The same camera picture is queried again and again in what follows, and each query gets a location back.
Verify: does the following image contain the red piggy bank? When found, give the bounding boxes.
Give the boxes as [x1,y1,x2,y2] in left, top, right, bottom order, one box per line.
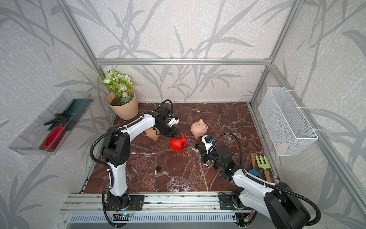
[169,133,187,152]

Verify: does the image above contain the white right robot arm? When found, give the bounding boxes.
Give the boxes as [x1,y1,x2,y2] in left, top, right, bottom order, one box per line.
[194,135,321,229]

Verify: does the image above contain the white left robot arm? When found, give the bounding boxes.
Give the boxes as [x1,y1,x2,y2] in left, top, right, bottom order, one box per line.
[89,99,187,198]

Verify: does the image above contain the pale pink piggy bank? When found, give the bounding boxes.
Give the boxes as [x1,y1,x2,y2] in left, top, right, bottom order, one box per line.
[190,119,208,138]

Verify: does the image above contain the blue garden trowel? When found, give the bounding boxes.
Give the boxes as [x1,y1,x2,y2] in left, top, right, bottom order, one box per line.
[249,153,262,178]

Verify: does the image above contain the terracotta pot with flowers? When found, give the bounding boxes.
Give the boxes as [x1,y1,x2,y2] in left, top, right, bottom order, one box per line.
[101,69,139,120]

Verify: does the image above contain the black round plug left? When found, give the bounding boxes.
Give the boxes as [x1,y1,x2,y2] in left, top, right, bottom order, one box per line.
[155,166,162,172]

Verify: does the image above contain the green cloth in tray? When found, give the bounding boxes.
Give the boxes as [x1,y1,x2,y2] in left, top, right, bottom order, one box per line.
[48,99,93,131]

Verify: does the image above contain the red spray bottle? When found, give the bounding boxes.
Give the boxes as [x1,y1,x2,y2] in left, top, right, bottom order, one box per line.
[39,114,69,152]

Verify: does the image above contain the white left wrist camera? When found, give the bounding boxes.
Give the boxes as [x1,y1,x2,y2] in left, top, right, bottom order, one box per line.
[168,115,180,127]

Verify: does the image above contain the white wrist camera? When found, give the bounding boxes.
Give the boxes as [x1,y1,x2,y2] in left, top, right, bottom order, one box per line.
[168,115,180,127]
[202,135,214,154]

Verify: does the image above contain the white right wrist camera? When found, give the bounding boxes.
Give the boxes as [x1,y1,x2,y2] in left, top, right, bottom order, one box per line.
[202,135,214,154]

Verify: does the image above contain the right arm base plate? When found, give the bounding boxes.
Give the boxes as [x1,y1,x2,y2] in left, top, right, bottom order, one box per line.
[218,192,245,210]

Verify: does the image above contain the white wire mesh basket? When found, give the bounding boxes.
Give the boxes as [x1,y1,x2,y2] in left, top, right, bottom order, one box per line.
[259,87,318,156]

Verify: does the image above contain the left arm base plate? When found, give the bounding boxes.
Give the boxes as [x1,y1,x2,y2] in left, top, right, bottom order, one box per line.
[105,195,145,211]

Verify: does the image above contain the clear plastic wall tray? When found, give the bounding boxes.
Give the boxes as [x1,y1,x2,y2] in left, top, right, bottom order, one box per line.
[9,90,93,156]

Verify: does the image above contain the aluminium frame profile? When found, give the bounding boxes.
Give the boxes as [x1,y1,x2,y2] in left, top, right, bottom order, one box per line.
[56,1,366,214]

